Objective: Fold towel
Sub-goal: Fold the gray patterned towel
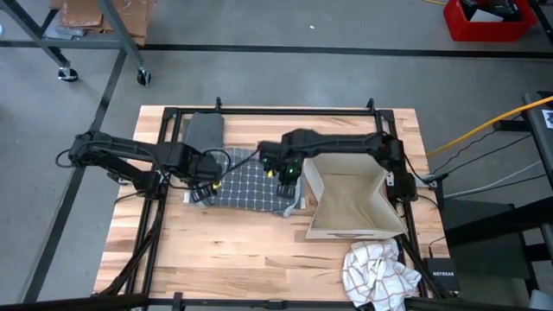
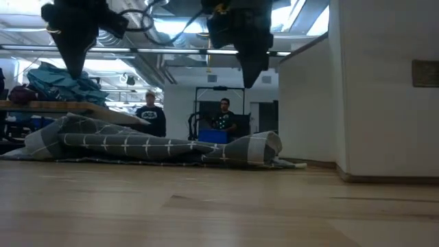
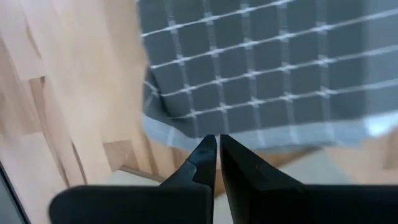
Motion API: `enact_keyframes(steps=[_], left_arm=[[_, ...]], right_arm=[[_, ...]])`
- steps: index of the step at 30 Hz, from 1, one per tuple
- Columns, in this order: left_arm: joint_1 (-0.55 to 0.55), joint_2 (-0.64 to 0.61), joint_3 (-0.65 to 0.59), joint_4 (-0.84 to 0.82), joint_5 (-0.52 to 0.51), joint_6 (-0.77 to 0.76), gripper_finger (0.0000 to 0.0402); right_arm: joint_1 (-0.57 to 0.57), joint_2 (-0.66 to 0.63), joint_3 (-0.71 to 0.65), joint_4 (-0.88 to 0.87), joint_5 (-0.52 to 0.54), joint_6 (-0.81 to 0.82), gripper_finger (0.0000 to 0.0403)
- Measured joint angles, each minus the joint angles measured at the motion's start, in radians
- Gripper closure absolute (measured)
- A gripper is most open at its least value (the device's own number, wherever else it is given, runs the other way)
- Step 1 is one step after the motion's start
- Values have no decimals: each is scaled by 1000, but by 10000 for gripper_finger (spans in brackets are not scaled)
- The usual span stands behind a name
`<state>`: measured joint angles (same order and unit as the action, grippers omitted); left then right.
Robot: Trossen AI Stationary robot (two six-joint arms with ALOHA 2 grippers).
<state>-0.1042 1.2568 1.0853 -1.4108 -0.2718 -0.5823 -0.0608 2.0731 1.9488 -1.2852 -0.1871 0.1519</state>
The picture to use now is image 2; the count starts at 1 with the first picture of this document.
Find beige fabric storage box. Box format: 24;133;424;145
278;0;439;185

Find blue plastic bin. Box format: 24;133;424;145
198;128;230;144

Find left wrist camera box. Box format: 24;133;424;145
98;10;130;39

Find teal cloth pile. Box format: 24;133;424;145
26;61;110;107

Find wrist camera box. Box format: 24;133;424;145
98;10;130;39
206;12;238;49

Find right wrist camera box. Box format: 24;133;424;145
206;12;238;49

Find person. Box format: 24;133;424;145
135;89;167;138
211;97;238;133

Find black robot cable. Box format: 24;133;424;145
118;8;155;34
143;10;206;47

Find short yellow hanging cord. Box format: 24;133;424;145
205;34;212;73

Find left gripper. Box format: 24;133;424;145
40;0;110;79

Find grey checked towel white lines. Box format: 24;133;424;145
0;113;308;169

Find blue storage crate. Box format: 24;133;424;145
29;116;54;130

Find wooden workbench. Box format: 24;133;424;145
0;100;150;126

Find maroon cloth bundle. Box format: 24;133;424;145
8;84;37;105

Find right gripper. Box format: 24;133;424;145
202;0;275;89

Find black metal frame stand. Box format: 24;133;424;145
194;86;251;141

